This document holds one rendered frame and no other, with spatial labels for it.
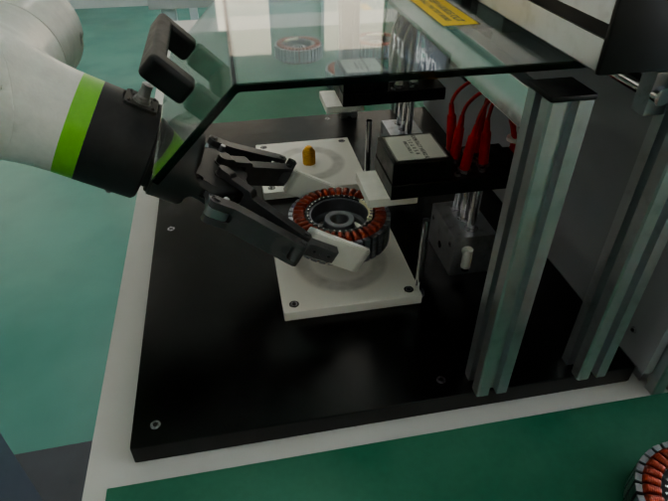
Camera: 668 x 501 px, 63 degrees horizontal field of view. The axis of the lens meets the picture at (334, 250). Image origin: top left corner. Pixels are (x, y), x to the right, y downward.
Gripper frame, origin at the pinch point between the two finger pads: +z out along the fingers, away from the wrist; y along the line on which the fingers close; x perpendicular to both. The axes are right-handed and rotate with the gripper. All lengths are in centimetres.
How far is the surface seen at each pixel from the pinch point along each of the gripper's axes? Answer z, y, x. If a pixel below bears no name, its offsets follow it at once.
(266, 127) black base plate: -0.6, 40.3, 8.1
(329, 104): 0.6, 21.9, -5.4
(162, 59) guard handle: -23.1, -11.1, -12.6
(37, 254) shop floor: -31, 119, 115
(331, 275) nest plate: 1.8, -2.5, 5.2
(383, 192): 1.8, -1.7, -6.1
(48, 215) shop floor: -33, 145, 115
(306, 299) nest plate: -1.1, -5.9, 6.9
